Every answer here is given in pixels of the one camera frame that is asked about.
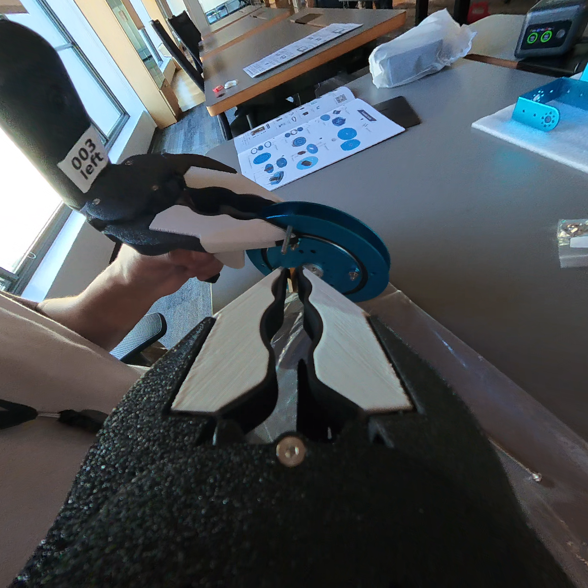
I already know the person's left forearm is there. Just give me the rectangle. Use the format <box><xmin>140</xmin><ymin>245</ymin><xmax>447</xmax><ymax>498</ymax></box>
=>
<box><xmin>36</xmin><ymin>257</ymin><xmax>184</xmax><ymax>352</ymax></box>

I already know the printed paper sheet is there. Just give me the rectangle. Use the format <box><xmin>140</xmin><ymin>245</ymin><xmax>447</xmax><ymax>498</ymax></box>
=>
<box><xmin>243</xmin><ymin>22</ymin><xmax>364</xmax><ymax>79</ymax></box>

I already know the clear plastic bag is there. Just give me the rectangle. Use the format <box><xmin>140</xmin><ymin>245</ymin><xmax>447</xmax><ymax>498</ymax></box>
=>
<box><xmin>271</xmin><ymin>282</ymin><xmax>588</xmax><ymax>588</ymax></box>

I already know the white foam sheet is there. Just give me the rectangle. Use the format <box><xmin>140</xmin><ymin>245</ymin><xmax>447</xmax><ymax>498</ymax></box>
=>
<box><xmin>472</xmin><ymin>102</ymin><xmax>588</xmax><ymax>174</ymax></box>

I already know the black mesh office chair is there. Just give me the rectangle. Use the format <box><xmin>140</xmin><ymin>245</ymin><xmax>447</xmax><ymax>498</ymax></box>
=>
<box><xmin>109</xmin><ymin>312</ymin><xmax>168</xmax><ymax>364</ymax></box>

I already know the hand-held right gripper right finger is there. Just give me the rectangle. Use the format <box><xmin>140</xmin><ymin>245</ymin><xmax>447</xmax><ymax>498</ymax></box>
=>
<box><xmin>293</xmin><ymin>266</ymin><xmax>415</xmax><ymax>435</ymax></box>

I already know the wooden table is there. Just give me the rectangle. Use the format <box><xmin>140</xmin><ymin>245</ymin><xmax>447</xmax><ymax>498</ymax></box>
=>
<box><xmin>201</xmin><ymin>6</ymin><xmax>408</xmax><ymax>116</ymax></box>

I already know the window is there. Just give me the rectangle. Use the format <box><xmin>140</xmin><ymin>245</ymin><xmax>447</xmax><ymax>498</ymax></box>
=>
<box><xmin>0</xmin><ymin>0</ymin><xmax>133</xmax><ymax>296</ymax></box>

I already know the person's left hand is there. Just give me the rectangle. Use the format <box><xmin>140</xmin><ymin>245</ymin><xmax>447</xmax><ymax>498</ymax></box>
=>
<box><xmin>166</xmin><ymin>250</ymin><xmax>222</xmax><ymax>296</ymax></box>

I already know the black device with green display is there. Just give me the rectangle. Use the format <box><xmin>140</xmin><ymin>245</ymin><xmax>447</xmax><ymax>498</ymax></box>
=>
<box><xmin>514</xmin><ymin>0</ymin><xmax>588</xmax><ymax>59</ymax></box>

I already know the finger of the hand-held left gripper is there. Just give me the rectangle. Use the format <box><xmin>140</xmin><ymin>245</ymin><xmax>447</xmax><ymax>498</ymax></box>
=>
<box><xmin>149</xmin><ymin>204</ymin><xmax>286</xmax><ymax>269</ymax></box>
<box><xmin>184</xmin><ymin>165</ymin><xmax>283</xmax><ymax>217</ymax></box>

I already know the grey desk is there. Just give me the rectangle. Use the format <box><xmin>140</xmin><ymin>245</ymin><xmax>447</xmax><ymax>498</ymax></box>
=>
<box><xmin>204</xmin><ymin>57</ymin><xmax>588</xmax><ymax>442</ymax></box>

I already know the blue round turntable disc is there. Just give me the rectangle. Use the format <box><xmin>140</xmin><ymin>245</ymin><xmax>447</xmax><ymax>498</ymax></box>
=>
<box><xmin>246</xmin><ymin>201</ymin><xmax>391</xmax><ymax>304</ymax></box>

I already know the small bag of screws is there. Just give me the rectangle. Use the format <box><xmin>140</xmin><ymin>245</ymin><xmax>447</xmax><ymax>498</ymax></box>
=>
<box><xmin>557</xmin><ymin>219</ymin><xmax>588</xmax><ymax>269</ymax></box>

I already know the black strap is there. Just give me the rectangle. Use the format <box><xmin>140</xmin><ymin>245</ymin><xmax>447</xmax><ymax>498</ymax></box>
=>
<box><xmin>0</xmin><ymin>398</ymin><xmax>109</xmax><ymax>433</ymax></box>

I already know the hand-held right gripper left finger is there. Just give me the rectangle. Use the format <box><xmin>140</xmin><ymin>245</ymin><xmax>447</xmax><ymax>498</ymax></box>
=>
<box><xmin>170</xmin><ymin>268</ymin><xmax>288</xmax><ymax>435</ymax></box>

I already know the blue metal bracket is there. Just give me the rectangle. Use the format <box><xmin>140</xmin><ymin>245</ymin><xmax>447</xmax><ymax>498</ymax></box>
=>
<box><xmin>513</xmin><ymin>64</ymin><xmax>588</xmax><ymax>133</ymax></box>

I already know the open instruction manual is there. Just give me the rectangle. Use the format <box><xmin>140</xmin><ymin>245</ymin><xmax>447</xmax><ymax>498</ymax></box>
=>
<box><xmin>233</xmin><ymin>86</ymin><xmax>406</xmax><ymax>192</ymax></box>

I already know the black phone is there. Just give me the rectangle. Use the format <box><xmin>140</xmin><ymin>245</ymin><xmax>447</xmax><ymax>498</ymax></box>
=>
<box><xmin>372</xmin><ymin>96</ymin><xmax>422</xmax><ymax>130</ymax></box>

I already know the plastic-wrapped grey block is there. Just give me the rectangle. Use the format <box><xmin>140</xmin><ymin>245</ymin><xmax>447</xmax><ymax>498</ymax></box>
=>
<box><xmin>368</xmin><ymin>8</ymin><xmax>477</xmax><ymax>89</ymax></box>

